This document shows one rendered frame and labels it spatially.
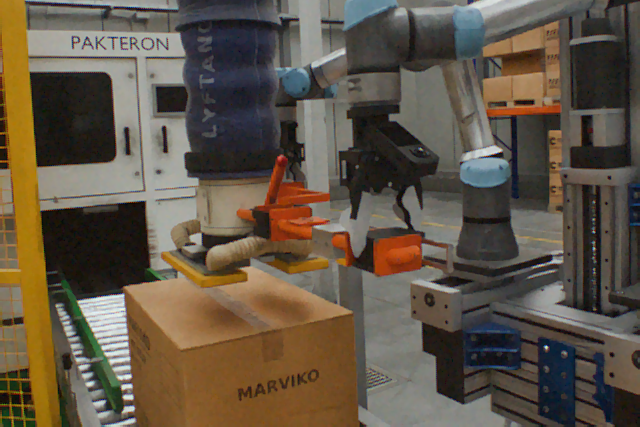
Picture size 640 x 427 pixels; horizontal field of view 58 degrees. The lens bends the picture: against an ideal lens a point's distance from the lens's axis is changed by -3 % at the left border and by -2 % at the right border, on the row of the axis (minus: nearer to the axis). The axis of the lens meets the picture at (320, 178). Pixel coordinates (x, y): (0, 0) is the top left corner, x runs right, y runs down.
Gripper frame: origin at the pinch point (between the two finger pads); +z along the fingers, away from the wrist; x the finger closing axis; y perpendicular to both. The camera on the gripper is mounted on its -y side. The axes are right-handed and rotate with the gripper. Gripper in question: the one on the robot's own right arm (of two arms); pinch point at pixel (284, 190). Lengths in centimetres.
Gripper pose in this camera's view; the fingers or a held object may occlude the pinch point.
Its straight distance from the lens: 176.1
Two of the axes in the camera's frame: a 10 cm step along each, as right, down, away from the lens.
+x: 8.7, -0.7, 4.8
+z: 0.4, 10.0, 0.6
